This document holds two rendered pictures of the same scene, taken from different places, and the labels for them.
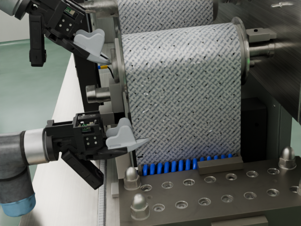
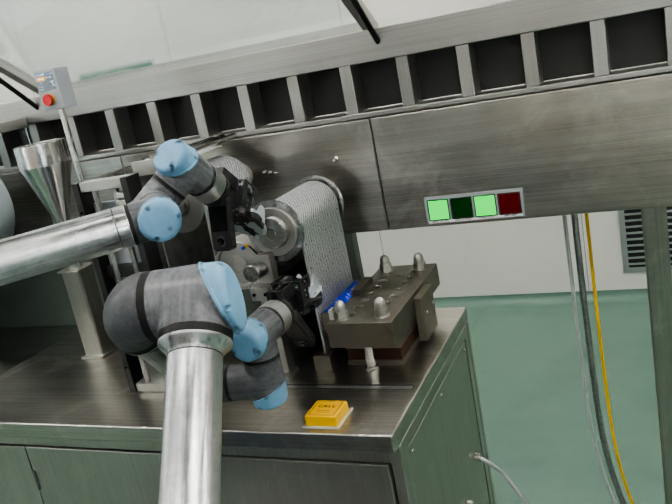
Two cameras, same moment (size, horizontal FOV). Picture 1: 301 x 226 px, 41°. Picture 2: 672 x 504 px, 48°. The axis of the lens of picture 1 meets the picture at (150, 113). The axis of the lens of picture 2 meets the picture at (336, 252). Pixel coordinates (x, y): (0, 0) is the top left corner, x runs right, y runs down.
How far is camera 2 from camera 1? 1.49 m
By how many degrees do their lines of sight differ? 59
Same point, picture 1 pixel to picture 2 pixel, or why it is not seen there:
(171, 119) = (323, 263)
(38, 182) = not seen: hidden behind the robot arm
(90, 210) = (294, 392)
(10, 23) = not seen: outside the picture
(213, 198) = (393, 293)
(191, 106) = (328, 247)
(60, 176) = not seen: hidden behind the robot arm
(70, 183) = (233, 404)
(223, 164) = (366, 282)
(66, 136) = (290, 296)
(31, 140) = (278, 306)
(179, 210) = (394, 303)
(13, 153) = (277, 322)
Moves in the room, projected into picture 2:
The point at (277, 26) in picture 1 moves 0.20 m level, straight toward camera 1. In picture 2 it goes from (333, 176) to (390, 174)
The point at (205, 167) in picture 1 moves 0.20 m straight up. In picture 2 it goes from (361, 288) to (346, 211)
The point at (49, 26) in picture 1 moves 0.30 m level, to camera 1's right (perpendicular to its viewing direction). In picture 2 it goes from (242, 203) to (306, 171)
